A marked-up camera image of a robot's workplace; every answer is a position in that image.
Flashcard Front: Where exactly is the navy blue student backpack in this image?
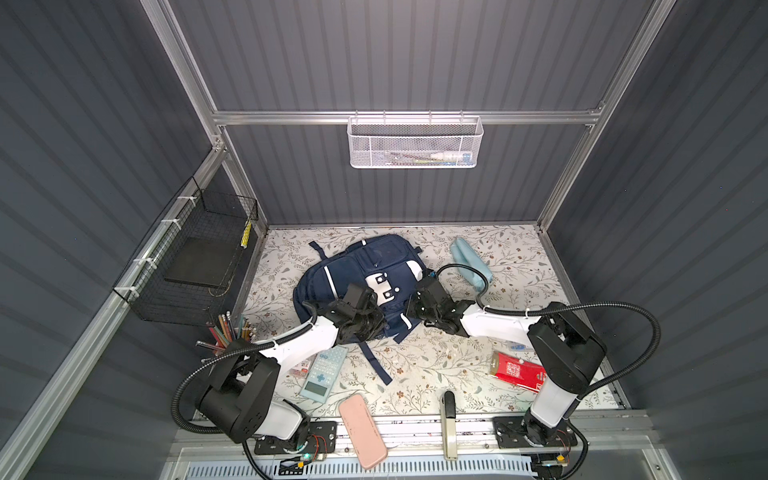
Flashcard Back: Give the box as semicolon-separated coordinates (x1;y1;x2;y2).
293;234;427;385

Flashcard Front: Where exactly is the light blue pencil pouch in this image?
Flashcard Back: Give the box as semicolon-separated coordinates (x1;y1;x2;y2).
450;237;493;291

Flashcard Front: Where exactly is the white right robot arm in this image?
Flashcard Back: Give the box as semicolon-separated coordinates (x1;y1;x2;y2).
407;263;661;447

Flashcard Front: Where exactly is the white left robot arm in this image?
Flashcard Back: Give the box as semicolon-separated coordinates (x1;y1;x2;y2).
170;283;387;446

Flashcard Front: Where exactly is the floral table mat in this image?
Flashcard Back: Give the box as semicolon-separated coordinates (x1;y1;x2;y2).
243;225;567;417

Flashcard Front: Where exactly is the light blue calculator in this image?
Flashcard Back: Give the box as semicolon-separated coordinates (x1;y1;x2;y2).
299;346;348;403

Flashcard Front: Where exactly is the red card box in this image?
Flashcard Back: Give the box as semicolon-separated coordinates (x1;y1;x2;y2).
490;351;547;393

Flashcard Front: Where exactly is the coloured pencils cup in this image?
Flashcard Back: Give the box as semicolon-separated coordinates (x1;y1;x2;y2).
195;311;255;359

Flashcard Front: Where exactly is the yellow ruler in basket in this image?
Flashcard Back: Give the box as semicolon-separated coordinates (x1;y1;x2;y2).
239;220;252;249

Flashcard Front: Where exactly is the black notebook in basket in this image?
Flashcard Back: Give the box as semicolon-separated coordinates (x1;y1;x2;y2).
164;237;241;288

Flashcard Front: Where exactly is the white wire mesh basket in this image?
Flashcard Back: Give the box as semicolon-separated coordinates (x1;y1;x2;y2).
346;114;484;170

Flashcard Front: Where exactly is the black wire wall basket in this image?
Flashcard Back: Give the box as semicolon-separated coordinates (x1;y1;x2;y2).
113;181;259;327

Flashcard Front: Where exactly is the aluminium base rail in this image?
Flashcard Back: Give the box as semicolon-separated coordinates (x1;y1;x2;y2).
168;410;659;461

